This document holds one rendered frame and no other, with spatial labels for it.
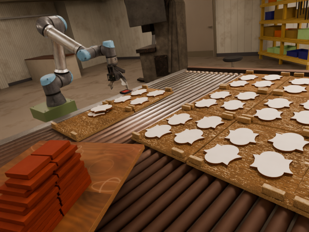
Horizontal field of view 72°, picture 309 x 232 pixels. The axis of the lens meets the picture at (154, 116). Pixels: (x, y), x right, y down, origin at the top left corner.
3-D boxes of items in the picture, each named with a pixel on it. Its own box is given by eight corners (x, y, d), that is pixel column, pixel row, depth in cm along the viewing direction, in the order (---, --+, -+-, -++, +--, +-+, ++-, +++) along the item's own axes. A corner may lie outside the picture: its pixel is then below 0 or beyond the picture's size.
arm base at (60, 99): (43, 106, 174) (38, 94, 169) (59, 99, 184) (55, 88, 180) (54, 107, 165) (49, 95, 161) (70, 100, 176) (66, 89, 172)
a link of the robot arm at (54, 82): (41, 94, 168) (34, 78, 163) (54, 89, 179) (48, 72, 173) (52, 95, 163) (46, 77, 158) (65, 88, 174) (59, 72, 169)
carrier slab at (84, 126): (52, 128, 138) (51, 126, 137) (104, 105, 164) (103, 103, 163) (77, 142, 115) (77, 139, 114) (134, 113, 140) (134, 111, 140)
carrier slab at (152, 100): (105, 105, 165) (104, 103, 164) (142, 89, 190) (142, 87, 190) (135, 112, 141) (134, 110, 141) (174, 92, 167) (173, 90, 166)
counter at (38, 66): (51, 75, 962) (43, 55, 927) (82, 77, 798) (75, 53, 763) (32, 80, 906) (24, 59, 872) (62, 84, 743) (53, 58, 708)
